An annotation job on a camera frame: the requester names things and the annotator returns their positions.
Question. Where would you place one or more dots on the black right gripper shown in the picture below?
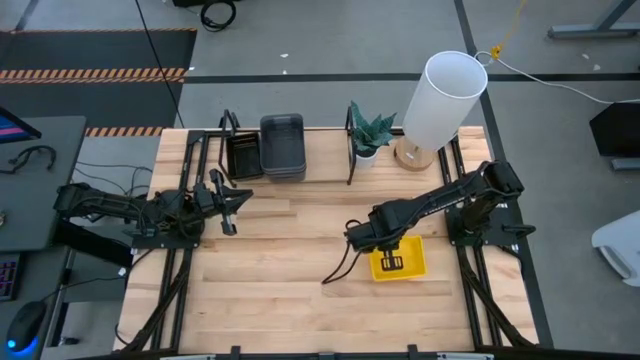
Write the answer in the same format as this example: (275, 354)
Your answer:
(362, 237)

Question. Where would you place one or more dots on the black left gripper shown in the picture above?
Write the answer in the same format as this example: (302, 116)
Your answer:
(207, 202)

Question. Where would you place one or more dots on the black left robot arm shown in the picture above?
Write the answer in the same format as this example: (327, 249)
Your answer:
(100, 205)

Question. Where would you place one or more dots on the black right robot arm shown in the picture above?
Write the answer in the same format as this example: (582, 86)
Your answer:
(450, 195)

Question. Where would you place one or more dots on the green plant in white pot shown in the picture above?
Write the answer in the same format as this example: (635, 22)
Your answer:
(370, 132)

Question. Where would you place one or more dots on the white lamp with wooden base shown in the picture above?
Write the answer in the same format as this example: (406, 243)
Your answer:
(440, 105)

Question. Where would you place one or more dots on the black headset on desk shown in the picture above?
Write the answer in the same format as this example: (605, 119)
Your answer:
(54, 157)

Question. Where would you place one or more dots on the grey side desk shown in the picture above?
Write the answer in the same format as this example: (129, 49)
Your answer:
(45, 200)

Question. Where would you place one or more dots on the black mat with hazard stripes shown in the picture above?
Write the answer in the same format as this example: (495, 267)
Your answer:
(100, 50)

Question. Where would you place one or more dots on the grey lower desk top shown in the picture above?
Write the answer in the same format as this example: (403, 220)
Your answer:
(55, 310)

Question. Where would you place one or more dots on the computer monitor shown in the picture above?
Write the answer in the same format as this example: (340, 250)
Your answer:
(12, 130)

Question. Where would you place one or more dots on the black keyboard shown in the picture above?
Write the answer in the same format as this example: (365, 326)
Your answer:
(7, 277)

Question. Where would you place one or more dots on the black computer mouse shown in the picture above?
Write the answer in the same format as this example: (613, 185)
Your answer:
(25, 325)

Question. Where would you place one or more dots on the white plastic object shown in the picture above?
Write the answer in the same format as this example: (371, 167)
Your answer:
(620, 240)

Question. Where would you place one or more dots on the black box on floor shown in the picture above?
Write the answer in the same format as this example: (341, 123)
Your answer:
(617, 130)

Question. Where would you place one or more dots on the black aluminium rig frame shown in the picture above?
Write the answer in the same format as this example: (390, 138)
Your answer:
(188, 155)

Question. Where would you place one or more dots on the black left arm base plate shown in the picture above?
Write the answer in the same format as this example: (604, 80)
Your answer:
(165, 242)

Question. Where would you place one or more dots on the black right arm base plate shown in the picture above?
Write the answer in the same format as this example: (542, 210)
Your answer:
(452, 235)

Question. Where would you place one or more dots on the wooden shelf with black frame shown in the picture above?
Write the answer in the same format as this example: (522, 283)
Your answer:
(325, 155)

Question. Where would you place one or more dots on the grey metal table frame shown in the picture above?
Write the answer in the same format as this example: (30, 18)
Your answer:
(590, 32)

